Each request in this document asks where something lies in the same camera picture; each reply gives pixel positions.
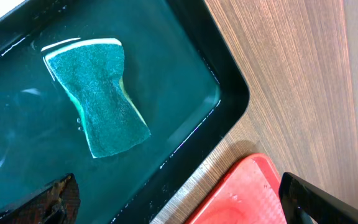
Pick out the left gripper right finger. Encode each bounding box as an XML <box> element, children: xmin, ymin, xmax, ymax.
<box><xmin>278</xmin><ymin>172</ymin><xmax>358</xmax><ymax>224</ymax></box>

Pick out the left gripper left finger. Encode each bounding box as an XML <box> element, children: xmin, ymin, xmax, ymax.
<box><xmin>0</xmin><ymin>173</ymin><xmax>81</xmax><ymax>224</ymax></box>

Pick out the green yellow sponge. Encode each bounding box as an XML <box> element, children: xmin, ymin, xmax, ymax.
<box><xmin>44</xmin><ymin>38</ymin><xmax>151</xmax><ymax>158</ymax></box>

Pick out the red plastic tray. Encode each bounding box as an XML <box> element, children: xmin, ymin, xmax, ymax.
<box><xmin>186</xmin><ymin>153</ymin><xmax>286</xmax><ymax>224</ymax></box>

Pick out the black water tray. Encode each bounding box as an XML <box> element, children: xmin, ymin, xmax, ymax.
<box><xmin>0</xmin><ymin>0</ymin><xmax>250</xmax><ymax>223</ymax></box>

